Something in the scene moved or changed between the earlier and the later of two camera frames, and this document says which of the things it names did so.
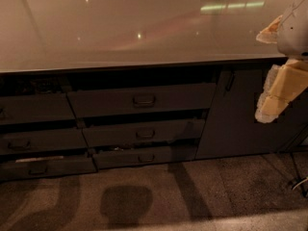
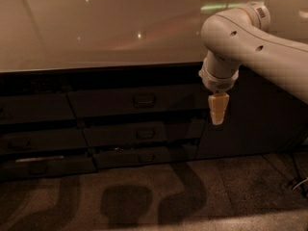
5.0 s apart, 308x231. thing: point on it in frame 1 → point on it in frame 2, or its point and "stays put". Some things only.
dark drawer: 141,158 stays put
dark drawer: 44,141 stays put
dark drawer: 38,108 stays put
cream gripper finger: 284,83 → 218,78
